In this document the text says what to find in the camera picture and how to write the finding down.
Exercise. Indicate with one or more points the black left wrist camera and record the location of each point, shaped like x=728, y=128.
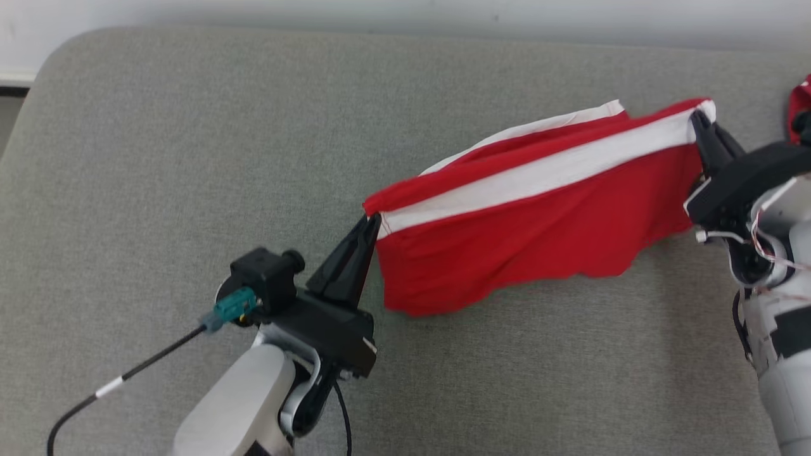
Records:
x=263, y=272

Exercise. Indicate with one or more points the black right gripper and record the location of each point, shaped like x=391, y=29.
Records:
x=747, y=183

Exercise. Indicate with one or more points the dark skirting board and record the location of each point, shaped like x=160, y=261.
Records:
x=12, y=90

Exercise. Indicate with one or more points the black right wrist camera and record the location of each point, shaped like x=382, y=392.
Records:
x=804, y=123

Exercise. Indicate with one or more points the red shorts white band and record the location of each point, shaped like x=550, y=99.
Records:
x=538, y=240

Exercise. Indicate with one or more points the grey fabric sofa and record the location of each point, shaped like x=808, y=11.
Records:
x=190, y=158

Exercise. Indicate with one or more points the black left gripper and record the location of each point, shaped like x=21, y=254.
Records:
x=329, y=332

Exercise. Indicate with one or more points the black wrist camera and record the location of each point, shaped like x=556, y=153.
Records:
x=263, y=272
x=804, y=123

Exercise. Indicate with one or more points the red white sports jersey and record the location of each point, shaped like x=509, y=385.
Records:
x=799, y=95

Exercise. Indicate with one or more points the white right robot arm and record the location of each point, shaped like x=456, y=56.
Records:
x=785, y=392

